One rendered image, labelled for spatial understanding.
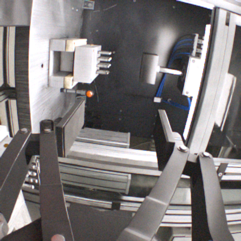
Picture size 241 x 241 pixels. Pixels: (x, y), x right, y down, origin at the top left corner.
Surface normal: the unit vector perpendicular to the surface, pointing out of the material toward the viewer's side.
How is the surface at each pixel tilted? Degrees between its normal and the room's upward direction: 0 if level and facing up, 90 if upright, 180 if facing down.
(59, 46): 90
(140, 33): 90
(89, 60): 90
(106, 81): 90
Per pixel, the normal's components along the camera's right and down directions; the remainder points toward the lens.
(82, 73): -0.07, 0.40
